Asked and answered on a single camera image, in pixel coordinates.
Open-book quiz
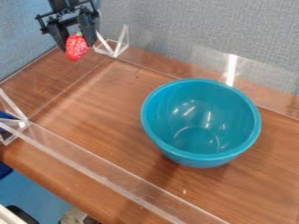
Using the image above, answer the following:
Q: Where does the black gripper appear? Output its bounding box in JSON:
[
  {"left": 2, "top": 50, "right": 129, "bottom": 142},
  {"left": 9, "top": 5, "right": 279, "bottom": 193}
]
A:
[{"left": 34, "top": 0, "right": 98, "bottom": 51}]

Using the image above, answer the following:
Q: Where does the red toy strawberry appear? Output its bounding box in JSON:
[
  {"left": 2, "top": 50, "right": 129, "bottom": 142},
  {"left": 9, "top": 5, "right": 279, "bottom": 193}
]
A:
[{"left": 65, "top": 32, "right": 89, "bottom": 61}]

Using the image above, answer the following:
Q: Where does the blue plastic bowl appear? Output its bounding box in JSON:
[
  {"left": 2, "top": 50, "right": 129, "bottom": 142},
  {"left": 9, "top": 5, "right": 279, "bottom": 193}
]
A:
[{"left": 140, "top": 79, "right": 261, "bottom": 168}]

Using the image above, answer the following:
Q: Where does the clear acrylic front barrier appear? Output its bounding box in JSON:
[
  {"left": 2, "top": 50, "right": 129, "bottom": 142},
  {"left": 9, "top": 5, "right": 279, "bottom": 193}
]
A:
[{"left": 0, "top": 121, "right": 228, "bottom": 224}]

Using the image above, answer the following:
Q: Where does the clear acrylic barrier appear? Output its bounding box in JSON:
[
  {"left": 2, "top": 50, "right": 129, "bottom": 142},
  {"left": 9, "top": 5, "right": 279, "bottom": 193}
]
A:
[
  {"left": 0, "top": 121, "right": 228, "bottom": 224},
  {"left": 92, "top": 24, "right": 299, "bottom": 120}
]

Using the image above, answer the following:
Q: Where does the clear acrylic back barrier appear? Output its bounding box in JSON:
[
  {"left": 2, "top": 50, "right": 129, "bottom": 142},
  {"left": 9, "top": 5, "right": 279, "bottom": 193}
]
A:
[{"left": 92, "top": 24, "right": 299, "bottom": 120}]

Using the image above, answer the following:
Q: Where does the dark blue object at left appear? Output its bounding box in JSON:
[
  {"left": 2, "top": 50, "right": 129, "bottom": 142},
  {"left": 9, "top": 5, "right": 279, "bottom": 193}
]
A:
[{"left": 0, "top": 109, "right": 17, "bottom": 180}]

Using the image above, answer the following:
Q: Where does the black object bottom left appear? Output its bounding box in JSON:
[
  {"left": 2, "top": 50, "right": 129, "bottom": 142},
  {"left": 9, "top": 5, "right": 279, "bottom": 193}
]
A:
[{"left": 5, "top": 205, "right": 40, "bottom": 224}]

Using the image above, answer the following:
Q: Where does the clear acrylic corner bracket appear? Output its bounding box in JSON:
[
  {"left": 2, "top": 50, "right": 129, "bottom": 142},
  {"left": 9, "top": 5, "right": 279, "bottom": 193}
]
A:
[{"left": 92, "top": 25, "right": 129, "bottom": 58}]

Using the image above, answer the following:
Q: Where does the clear acrylic left bracket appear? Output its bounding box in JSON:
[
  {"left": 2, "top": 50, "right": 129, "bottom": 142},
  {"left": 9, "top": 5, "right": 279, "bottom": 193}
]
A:
[{"left": 0, "top": 88, "right": 30, "bottom": 145}]

